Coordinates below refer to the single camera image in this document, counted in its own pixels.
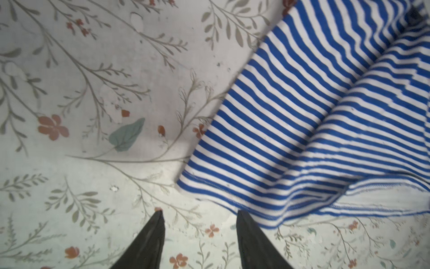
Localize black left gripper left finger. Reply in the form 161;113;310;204
111;211;166;269

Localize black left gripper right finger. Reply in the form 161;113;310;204
236;210;292;269

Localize blue white striped tank top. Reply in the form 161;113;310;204
176;1;430;228

